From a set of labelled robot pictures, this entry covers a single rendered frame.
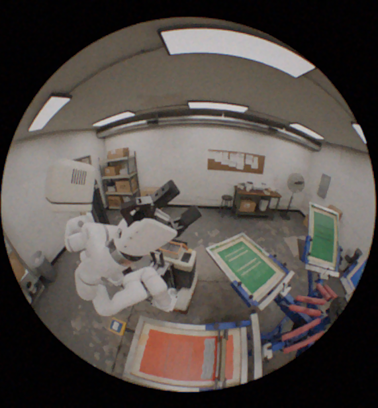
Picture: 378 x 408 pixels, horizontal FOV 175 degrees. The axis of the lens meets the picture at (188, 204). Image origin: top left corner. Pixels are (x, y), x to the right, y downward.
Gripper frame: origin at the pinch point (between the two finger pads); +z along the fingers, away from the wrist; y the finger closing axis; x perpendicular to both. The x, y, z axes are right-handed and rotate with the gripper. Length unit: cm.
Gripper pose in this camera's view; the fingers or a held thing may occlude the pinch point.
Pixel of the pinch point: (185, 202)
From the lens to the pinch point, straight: 21.6
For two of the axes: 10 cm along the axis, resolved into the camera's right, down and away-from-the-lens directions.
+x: 4.4, 6.8, -5.9
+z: 7.9, -6.0, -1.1
